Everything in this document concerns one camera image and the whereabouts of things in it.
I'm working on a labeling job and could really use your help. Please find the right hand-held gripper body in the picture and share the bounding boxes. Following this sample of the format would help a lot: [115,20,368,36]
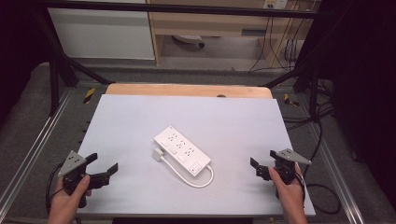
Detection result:
[255,148,312,186]

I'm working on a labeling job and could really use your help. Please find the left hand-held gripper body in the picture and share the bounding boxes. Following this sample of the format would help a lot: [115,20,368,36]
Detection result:
[57,150,110,209]

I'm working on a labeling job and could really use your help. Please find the white cord with plug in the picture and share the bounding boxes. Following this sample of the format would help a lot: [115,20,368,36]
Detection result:
[151,147,215,189]

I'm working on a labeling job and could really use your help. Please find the person's right hand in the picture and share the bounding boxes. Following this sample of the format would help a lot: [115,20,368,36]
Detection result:
[268,166,307,213]

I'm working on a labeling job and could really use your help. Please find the person's left hand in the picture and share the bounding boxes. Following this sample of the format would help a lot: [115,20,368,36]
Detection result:
[48,175,93,217]

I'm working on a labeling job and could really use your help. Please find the yellow black tape strip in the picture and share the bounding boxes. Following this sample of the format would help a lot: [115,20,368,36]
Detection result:
[82,87,96,105]
[283,92,301,107]

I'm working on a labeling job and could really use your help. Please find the wooden table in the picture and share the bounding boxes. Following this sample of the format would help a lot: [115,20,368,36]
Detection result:
[105,82,274,100]

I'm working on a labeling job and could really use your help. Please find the black curtain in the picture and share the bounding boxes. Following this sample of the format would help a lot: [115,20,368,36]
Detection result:
[0,0,60,125]
[306,0,396,203]

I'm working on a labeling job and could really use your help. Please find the white cabinet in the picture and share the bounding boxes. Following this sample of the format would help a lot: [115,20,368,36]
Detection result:
[48,7,156,61]

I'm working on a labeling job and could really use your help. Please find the white floor power strip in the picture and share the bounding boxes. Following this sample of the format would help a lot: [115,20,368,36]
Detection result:
[172,34,206,49]

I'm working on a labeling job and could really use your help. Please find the wooden desk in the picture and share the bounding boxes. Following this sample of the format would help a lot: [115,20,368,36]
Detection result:
[146,0,314,67]

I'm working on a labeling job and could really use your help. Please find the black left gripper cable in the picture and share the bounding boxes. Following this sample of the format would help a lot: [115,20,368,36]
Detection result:
[45,163,64,217]

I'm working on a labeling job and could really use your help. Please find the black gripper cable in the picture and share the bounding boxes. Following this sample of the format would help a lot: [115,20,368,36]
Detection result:
[45,163,64,217]
[300,121,342,216]

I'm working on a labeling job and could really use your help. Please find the aluminium floor rail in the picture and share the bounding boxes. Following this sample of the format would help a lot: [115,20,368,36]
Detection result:
[309,122,366,224]
[0,88,75,213]

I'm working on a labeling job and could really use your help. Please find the black floor cables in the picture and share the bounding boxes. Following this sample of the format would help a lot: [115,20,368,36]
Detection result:
[282,78,335,132]

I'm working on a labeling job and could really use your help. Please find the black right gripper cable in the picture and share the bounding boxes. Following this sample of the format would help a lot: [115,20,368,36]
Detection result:
[300,121,342,216]

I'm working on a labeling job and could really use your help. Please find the hanging black cables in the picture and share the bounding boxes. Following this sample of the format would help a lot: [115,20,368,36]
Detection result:
[247,14,303,73]

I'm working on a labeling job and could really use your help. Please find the white wall outlet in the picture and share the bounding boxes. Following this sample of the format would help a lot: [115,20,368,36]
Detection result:
[262,0,290,10]

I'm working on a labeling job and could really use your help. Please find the black metal frame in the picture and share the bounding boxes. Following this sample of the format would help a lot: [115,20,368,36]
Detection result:
[30,0,325,117]

